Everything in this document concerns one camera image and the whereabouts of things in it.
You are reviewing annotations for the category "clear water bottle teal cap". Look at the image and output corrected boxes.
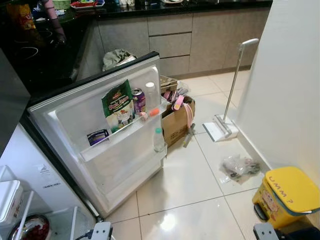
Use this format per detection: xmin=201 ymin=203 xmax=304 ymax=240
xmin=152 ymin=127 xmax=166 ymax=154

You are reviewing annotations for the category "silver fridge door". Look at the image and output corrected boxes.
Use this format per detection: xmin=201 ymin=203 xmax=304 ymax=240
xmin=26 ymin=51 xmax=169 ymax=218

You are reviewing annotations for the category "silver fridge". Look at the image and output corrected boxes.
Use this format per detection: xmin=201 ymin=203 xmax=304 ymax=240
xmin=0 ymin=47 xmax=103 ymax=240

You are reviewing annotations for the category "yellow pedal bin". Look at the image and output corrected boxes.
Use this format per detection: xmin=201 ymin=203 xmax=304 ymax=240
xmin=251 ymin=166 xmax=320 ymax=231

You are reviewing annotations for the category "crumpled clear plastic bag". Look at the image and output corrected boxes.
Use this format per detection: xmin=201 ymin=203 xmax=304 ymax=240
xmin=219 ymin=153 xmax=262 ymax=182

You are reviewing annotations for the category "white flat mop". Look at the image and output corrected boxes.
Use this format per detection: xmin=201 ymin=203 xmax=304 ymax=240
xmin=202 ymin=38 xmax=261 ymax=143

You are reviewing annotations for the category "pink plastic item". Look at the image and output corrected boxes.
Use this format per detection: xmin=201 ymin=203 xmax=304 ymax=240
xmin=171 ymin=94 xmax=195 ymax=130

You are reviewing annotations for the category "large cardboard box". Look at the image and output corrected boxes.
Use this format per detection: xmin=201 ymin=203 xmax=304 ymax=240
xmin=160 ymin=96 xmax=197 ymax=149

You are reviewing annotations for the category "brown cardboard tray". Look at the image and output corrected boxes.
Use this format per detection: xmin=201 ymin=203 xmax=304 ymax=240
xmin=158 ymin=74 xmax=179 ymax=94

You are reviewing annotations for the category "translucent plastic container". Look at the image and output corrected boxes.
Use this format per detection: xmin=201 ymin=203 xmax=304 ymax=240
xmin=144 ymin=81 xmax=160 ymax=113

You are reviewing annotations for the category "small bottle orange cap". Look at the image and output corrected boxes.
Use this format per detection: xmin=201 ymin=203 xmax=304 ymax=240
xmin=139 ymin=107 xmax=162 ymax=122

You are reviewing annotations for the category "purple drink can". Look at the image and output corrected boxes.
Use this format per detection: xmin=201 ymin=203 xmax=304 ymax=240
xmin=131 ymin=87 xmax=147 ymax=115

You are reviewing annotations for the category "green snack bag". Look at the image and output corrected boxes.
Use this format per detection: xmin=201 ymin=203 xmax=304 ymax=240
xmin=101 ymin=78 xmax=136 ymax=134

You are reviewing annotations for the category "grey-green bag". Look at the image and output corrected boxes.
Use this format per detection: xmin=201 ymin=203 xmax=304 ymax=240
xmin=102 ymin=48 xmax=137 ymax=72

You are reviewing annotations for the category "dark blue packet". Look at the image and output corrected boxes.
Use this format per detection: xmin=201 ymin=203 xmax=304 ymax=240
xmin=86 ymin=128 xmax=111 ymax=147

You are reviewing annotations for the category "red tray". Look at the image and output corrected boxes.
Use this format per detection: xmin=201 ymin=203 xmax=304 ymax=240
xmin=69 ymin=0 xmax=106 ymax=10

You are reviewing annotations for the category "green basket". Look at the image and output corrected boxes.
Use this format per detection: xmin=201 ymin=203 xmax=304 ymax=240
xmin=51 ymin=0 xmax=72 ymax=10

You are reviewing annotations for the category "pink patterned bottle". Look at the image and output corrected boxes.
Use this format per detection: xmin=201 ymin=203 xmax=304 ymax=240
xmin=42 ymin=0 xmax=67 ymax=47

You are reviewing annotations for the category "bowl of red food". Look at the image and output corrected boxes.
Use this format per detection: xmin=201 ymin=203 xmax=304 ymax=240
xmin=7 ymin=213 xmax=51 ymax=240

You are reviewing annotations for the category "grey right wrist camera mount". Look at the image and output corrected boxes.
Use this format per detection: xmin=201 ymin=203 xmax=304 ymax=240
xmin=253 ymin=222 xmax=279 ymax=240

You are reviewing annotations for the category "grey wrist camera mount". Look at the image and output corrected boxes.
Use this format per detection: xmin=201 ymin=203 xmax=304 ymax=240
xmin=253 ymin=222 xmax=279 ymax=240
xmin=91 ymin=221 xmax=114 ymax=240

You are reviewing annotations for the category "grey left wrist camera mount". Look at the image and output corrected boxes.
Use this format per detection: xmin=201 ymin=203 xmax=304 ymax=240
xmin=91 ymin=221 xmax=114 ymax=240

